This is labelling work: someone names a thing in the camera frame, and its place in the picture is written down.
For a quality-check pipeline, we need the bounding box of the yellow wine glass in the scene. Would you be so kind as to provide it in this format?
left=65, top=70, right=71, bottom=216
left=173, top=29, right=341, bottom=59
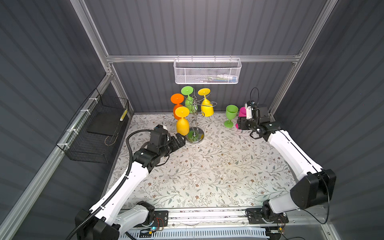
left=175, top=107, right=190, bottom=136
left=198, top=88, right=214, bottom=117

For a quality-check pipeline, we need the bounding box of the pink wine glass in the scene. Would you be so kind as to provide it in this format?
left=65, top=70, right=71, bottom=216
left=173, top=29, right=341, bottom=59
left=238, top=107, right=247, bottom=120

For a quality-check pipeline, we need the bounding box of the chrome wine glass rack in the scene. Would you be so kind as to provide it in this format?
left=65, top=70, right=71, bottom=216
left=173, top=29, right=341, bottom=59
left=185, top=97, right=218, bottom=144

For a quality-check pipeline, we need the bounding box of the green wine glass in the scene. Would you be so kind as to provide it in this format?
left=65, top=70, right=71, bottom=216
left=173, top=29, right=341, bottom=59
left=224, top=105, right=239, bottom=129
left=181, top=86, right=198, bottom=114

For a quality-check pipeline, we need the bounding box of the orange wine glass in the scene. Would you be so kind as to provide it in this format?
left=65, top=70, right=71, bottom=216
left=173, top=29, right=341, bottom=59
left=171, top=94, right=185, bottom=120

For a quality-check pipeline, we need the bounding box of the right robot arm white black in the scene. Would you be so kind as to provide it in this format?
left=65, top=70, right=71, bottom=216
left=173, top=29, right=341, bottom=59
left=237, top=101, right=337, bottom=220

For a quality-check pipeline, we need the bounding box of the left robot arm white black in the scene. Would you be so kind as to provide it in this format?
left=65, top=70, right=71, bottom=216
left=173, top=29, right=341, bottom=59
left=67, top=125, right=186, bottom=240

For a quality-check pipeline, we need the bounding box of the yellow marker in basket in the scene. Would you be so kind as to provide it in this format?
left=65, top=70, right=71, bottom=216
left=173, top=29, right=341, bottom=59
left=120, top=109, right=128, bottom=122

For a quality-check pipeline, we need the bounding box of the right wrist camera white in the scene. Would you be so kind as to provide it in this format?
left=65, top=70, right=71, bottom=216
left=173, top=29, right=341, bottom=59
left=245, top=101, right=259, bottom=120

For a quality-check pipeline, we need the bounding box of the black wire basket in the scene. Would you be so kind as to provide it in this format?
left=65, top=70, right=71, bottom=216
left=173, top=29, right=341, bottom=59
left=57, top=90, right=130, bottom=164

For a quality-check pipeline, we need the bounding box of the white wire mesh basket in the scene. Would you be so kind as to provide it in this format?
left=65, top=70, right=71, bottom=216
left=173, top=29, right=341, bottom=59
left=173, top=57, right=242, bottom=85

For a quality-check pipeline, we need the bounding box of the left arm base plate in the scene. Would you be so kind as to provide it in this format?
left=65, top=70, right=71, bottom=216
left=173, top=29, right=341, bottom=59
left=135, top=210, right=169, bottom=228

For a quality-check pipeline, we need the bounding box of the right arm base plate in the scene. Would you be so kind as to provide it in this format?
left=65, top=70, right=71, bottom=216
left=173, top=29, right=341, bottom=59
left=245, top=206, right=289, bottom=224

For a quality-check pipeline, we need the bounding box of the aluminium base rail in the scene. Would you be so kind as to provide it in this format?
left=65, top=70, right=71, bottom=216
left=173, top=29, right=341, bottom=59
left=86, top=205, right=328, bottom=229

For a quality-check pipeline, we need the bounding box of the white vented cable duct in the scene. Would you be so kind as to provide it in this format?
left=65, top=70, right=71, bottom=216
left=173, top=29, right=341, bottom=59
left=120, top=227, right=270, bottom=240

